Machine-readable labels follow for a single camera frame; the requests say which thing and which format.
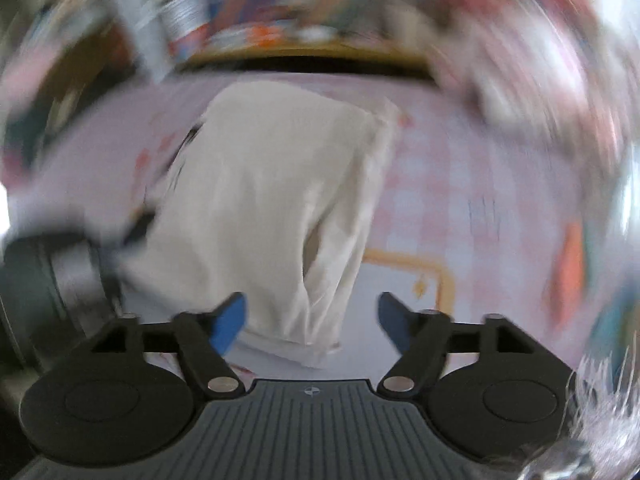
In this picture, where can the white pink plush rabbit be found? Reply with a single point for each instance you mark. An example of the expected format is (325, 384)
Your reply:
(510, 80)

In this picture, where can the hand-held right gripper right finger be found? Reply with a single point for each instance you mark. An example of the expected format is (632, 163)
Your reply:
(394, 320)

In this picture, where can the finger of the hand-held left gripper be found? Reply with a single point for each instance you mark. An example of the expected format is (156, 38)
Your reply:
(140, 227)

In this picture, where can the pink checkered desk mat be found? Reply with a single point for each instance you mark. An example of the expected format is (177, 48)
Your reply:
(440, 190)

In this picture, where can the tall orange blue carton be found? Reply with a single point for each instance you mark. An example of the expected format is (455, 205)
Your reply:
(186, 22)

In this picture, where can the white fluffy sleeve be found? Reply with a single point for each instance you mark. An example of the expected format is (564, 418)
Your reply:
(607, 420)

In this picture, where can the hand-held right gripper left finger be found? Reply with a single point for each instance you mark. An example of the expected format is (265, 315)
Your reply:
(227, 325)

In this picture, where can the white post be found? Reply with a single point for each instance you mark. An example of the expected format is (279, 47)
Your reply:
(142, 25)

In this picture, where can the wooden shelf board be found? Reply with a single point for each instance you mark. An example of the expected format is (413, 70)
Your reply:
(310, 57)

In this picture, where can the beige T-shirt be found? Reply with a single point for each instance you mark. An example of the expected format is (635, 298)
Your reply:
(270, 200)

